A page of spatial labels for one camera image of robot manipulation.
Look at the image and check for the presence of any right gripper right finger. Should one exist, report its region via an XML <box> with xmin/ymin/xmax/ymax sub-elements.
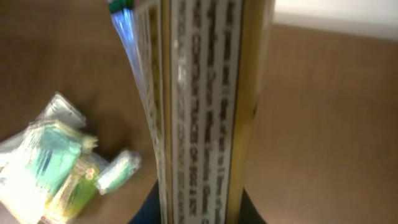
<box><xmin>238</xmin><ymin>189</ymin><xmax>267</xmax><ymax>224</ymax></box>

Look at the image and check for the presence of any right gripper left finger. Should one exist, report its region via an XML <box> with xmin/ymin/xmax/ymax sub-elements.
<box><xmin>128</xmin><ymin>182</ymin><xmax>162</xmax><ymax>224</ymax></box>

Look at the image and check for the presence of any teal wet wipes pack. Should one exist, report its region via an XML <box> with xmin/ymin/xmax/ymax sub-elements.
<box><xmin>25</xmin><ymin>121</ymin><xmax>82</xmax><ymax>198</ymax></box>

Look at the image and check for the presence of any white blue snack bag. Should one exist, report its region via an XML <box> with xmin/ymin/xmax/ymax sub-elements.
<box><xmin>1</xmin><ymin>120</ymin><xmax>98</xmax><ymax>223</ymax></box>

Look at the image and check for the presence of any orange spaghetti package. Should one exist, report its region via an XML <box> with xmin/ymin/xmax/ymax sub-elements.
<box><xmin>108</xmin><ymin>0</ymin><xmax>274</xmax><ymax>223</ymax></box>

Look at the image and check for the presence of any green tissue pack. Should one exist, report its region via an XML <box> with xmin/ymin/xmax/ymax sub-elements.
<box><xmin>95</xmin><ymin>150</ymin><xmax>142</xmax><ymax>195</ymax></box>

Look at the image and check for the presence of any green yellow snack packet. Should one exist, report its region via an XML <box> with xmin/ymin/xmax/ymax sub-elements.
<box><xmin>40</xmin><ymin>152</ymin><xmax>109</xmax><ymax>224</ymax></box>

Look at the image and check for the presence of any white gold cream tube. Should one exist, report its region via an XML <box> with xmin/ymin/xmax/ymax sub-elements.
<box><xmin>1</xmin><ymin>92</ymin><xmax>86</xmax><ymax>168</ymax></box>

